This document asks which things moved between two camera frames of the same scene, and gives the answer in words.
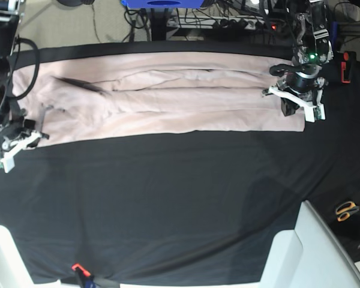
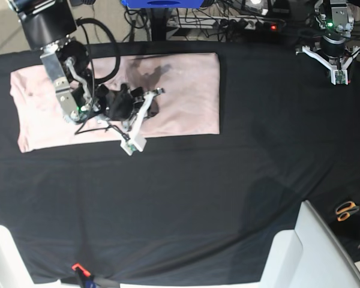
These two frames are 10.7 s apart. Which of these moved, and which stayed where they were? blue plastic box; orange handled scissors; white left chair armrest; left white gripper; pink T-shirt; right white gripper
Moved: right white gripper; left white gripper; pink T-shirt
Stayed: white left chair armrest; orange handled scissors; blue plastic box
